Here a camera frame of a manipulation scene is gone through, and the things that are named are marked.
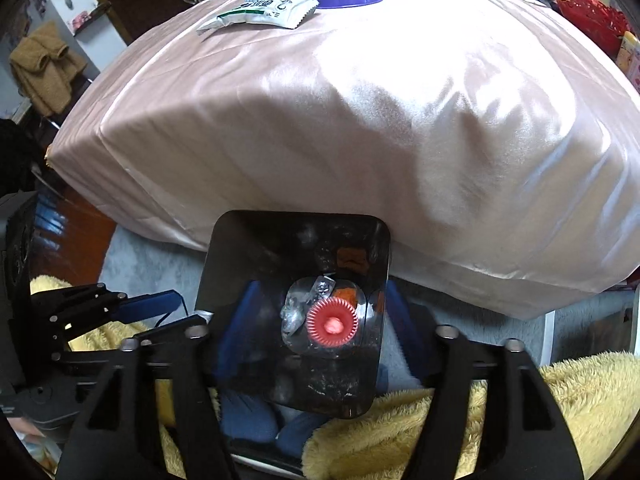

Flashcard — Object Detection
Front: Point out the yellow fleece blanket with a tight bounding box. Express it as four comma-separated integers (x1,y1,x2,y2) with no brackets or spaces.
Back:
29,274,640,480

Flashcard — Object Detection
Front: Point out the pink silicone cone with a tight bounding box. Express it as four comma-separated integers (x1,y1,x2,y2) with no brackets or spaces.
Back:
306,297,359,348

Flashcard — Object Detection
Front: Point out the white green snack packet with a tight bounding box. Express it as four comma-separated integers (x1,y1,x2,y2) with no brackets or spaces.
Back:
195,0,319,35

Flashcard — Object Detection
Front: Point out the pink satin tablecloth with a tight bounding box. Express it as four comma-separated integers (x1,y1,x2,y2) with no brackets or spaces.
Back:
47,0,639,318

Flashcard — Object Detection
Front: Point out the white pink lotion bottle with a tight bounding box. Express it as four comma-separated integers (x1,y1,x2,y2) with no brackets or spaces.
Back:
616,32,640,92

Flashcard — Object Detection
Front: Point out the brown fleece jacket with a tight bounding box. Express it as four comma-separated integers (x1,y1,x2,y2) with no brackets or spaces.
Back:
10,21,88,117

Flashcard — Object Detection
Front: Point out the black trash bin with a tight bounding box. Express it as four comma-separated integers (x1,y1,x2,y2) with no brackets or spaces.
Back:
195,210,390,419

